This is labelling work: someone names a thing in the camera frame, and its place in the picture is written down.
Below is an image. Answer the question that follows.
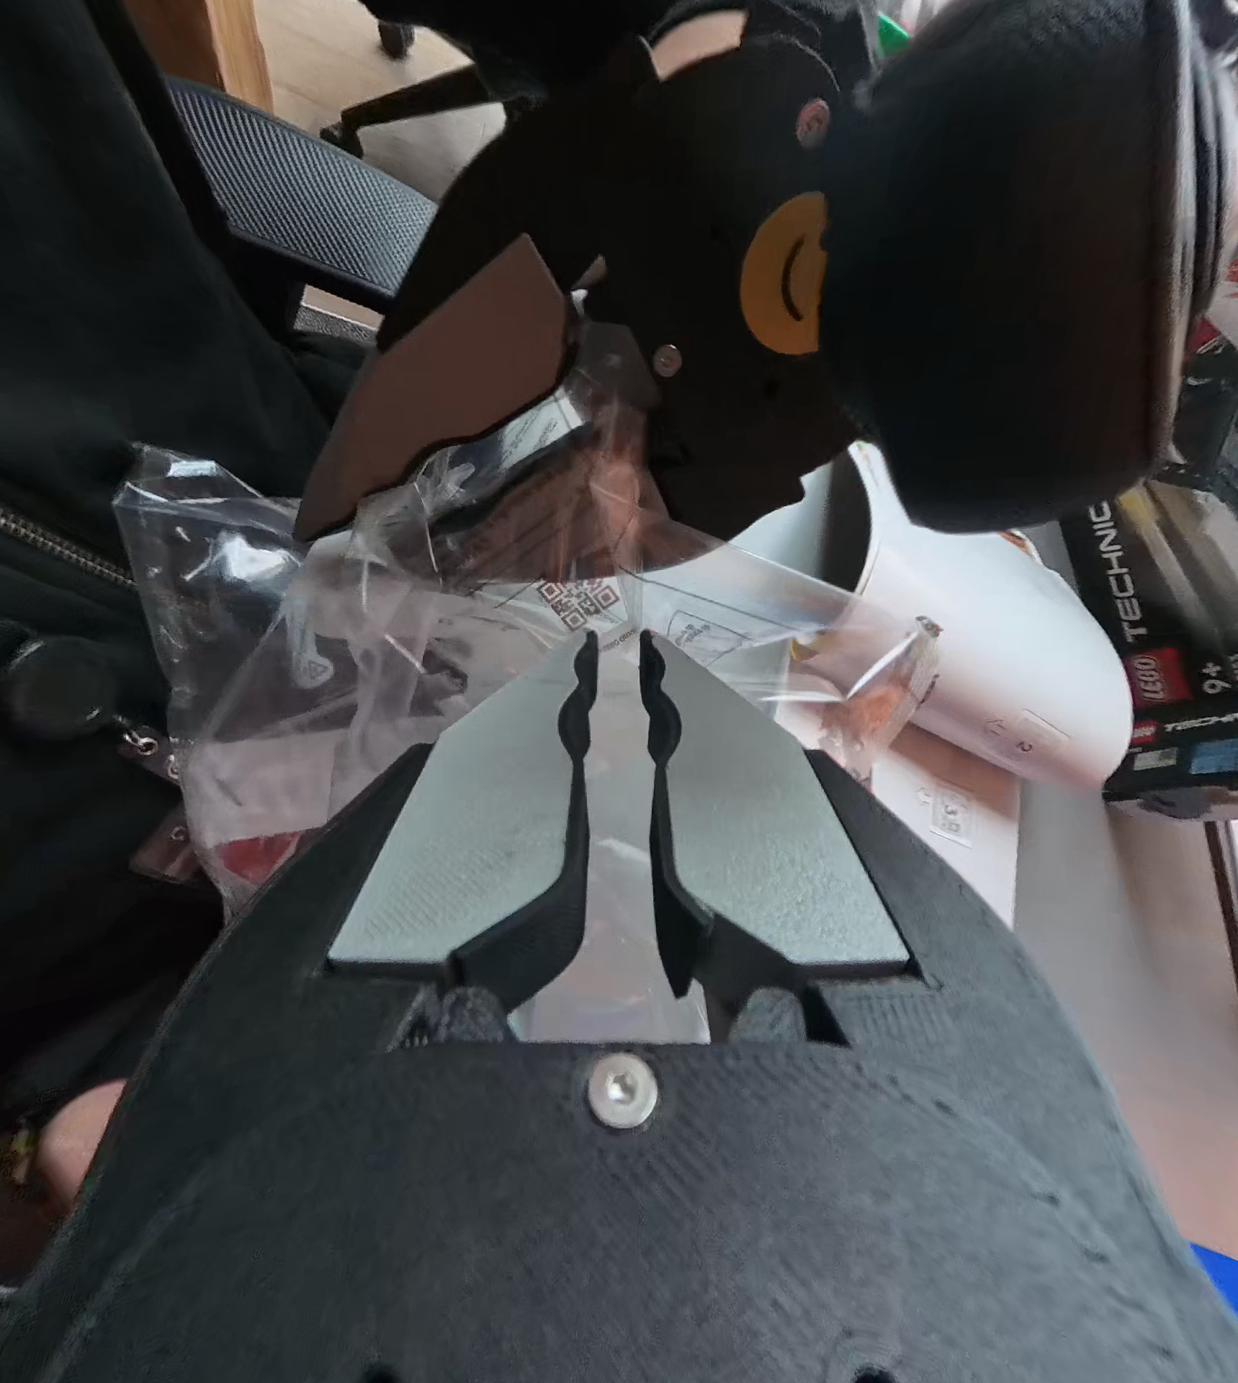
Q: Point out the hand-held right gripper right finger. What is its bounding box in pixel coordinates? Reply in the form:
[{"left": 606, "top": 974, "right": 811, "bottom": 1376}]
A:
[{"left": 638, "top": 631, "right": 914, "bottom": 1017}]

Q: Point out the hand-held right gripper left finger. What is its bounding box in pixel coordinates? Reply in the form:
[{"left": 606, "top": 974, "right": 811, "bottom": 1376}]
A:
[{"left": 327, "top": 631, "right": 599, "bottom": 1012}]

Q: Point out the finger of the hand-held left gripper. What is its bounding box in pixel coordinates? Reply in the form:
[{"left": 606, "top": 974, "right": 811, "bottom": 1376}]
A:
[{"left": 295, "top": 232, "right": 586, "bottom": 542}]

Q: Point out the clear plastic bag of parts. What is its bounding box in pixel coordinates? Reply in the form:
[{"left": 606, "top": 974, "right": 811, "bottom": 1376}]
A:
[{"left": 111, "top": 368, "right": 945, "bottom": 921}]

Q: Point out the white instruction booklet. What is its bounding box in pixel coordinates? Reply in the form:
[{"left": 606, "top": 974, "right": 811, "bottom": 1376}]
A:
[{"left": 765, "top": 443, "right": 1135, "bottom": 937}]

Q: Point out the person's right hand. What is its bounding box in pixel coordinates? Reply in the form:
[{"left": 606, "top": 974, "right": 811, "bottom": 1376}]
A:
[{"left": 33, "top": 1078, "right": 134, "bottom": 1219}]

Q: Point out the black mesh office chair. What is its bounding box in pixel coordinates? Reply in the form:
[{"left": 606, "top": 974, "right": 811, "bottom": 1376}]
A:
[{"left": 157, "top": 74, "right": 444, "bottom": 326}]

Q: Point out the black office chair base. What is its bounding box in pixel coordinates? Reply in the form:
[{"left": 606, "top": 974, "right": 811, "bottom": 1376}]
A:
[{"left": 320, "top": 19, "right": 520, "bottom": 160}]

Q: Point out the black zip jacket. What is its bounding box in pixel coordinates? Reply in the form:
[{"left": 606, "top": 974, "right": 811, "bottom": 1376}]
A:
[{"left": 0, "top": 0, "right": 448, "bottom": 1190}]

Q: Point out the black badge reel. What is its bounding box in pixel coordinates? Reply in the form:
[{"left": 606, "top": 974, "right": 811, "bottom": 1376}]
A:
[{"left": 0, "top": 602, "right": 164, "bottom": 761}]

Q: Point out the black toy car box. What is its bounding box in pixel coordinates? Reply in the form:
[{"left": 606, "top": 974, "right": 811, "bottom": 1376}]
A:
[{"left": 1060, "top": 162, "right": 1238, "bottom": 826}]

